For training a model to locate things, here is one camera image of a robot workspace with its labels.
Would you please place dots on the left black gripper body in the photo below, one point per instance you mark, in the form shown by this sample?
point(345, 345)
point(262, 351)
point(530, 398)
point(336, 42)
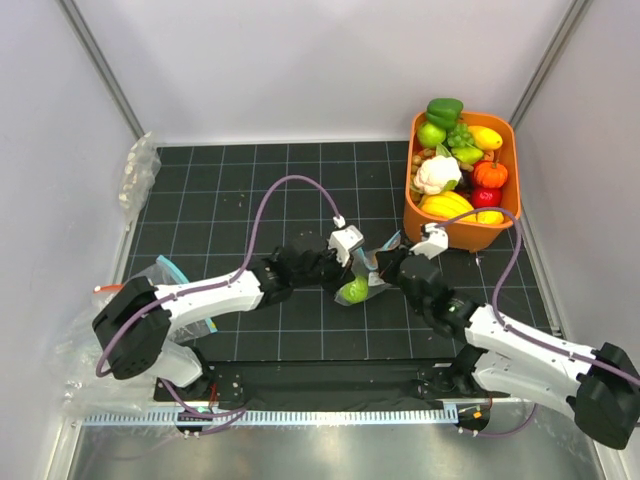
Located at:
point(328, 271)

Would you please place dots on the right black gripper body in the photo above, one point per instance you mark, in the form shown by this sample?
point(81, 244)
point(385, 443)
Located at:
point(420, 307)

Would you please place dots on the clear zip bag blue zipper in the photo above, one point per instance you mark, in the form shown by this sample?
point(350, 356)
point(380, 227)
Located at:
point(363, 264)

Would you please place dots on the green lime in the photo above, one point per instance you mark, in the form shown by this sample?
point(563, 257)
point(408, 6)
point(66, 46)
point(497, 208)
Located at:
point(353, 292)

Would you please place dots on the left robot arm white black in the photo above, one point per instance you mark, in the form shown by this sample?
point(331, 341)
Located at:
point(134, 329)

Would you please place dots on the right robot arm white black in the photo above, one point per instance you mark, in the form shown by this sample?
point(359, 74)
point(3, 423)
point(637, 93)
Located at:
point(596, 388)

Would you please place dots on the spare zip bag blue zipper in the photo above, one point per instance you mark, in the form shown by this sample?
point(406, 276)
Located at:
point(172, 275)

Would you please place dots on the bag of white pieces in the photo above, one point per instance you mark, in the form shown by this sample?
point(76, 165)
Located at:
point(141, 168)

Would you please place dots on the pile of clear zip bags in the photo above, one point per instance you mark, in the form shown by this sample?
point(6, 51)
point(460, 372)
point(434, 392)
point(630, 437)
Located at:
point(75, 354)

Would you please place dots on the black gridded mat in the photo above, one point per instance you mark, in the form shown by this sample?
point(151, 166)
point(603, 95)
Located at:
point(209, 203)

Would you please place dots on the orange plastic basket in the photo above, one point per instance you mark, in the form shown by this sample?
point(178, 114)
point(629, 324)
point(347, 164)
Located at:
point(472, 237)

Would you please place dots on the yellow star fruit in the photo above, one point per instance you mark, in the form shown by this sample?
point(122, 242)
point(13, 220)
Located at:
point(447, 205)

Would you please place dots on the yellow lemon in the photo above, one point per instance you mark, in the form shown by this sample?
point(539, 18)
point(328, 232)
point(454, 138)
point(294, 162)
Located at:
point(490, 217)

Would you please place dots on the white cauliflower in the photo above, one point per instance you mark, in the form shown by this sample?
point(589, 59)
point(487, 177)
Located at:
point(437, 175)

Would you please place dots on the red apple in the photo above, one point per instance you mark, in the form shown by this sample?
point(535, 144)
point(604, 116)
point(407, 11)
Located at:
point(482, 197)

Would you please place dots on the brown nut cluster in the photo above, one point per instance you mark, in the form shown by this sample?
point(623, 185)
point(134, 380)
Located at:
point(419, 158)

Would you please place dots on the small orange pumpkin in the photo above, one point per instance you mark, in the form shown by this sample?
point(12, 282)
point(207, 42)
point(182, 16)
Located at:
point(490, 174)

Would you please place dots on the green apple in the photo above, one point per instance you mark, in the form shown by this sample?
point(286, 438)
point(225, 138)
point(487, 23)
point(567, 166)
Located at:
point(430, 136)

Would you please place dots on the green grape bunch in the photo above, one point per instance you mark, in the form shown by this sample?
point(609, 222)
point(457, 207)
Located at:
point(460, 137)

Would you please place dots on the yellow mango fruit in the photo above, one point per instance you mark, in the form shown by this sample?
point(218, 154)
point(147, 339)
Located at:
point(485, 138)

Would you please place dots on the green bell pepper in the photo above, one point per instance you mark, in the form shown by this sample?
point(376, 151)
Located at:
point(444, 112)

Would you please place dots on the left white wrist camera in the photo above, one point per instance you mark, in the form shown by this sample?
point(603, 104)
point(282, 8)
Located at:
point(344, 240)

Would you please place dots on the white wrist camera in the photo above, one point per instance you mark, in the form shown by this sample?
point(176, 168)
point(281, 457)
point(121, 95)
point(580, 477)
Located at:
point(434, 241)
point(344, 240)

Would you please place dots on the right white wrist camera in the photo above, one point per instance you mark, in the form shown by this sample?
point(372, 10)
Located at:
point(434, 241)

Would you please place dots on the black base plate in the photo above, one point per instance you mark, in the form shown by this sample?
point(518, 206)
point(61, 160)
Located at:
point(277, 384)

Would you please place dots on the slotted cable duct rail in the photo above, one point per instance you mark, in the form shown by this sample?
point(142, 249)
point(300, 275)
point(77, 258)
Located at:
point(176, 416)

